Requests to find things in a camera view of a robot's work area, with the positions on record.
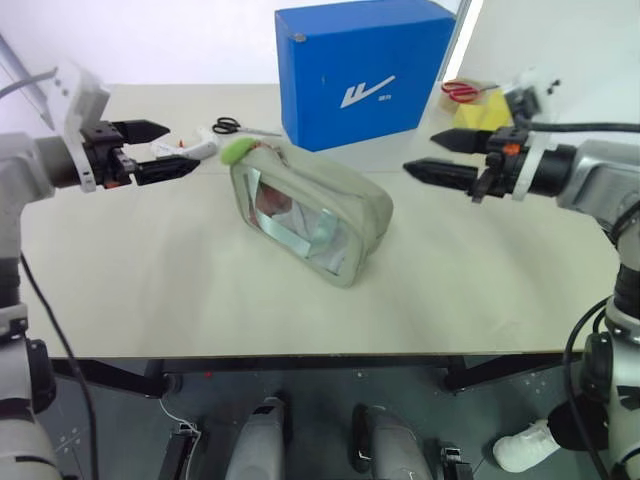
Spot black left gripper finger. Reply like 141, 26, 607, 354
133, 154, 202, 188
110, 118, 172, 147

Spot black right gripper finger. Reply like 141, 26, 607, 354
430, 127, 494, 155
402, 157, 485, 194

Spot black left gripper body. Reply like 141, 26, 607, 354
79, 119, 140, 191

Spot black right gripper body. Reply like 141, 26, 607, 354
470, 124, 532, 205

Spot grey-green zip pouch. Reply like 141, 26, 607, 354
228, 144, 395, 291

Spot white glue gun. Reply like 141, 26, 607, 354
149, 126, 222, 161

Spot green felt zipper pull tab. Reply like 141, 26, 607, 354
220, 138, 256, 166

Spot blue cardboard box white logo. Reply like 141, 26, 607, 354
273, 0, 458, 153

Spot grey robot right leg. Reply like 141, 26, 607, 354
351, 403, 432, 480

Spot grey robot leg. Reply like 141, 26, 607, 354
225, 394, 292, 480
351, 403, 432, 480

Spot white sneaker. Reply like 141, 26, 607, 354
492, 418, 562, 474

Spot grey robot left leg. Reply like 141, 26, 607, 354
225, 394, 292, 480

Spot red-handled scissors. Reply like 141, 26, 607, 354
440, 79, 502, 105

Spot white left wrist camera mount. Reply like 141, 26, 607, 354
48, 62, 112, 194

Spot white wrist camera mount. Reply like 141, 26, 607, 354
48, 62, 112, 194
501, 66, 562, 202

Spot black-handled scissors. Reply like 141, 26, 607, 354
211, 116, 283, 138

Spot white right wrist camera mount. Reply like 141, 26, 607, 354
501, 66, 562, 202

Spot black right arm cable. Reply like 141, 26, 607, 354
528, 121, 640, 480

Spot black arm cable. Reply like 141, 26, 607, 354
18, 251, 100, 480
528, 121, 640, 480

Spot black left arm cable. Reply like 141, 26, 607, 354
18, 251, 100, 480

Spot black table frame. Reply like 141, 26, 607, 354
49, 351, 587, 400

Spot thin white floor cable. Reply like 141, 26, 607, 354
158, 396, 207, 444

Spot black floor stand bracket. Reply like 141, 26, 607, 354
438, 446, 475, 480
158, 422, 202, 480

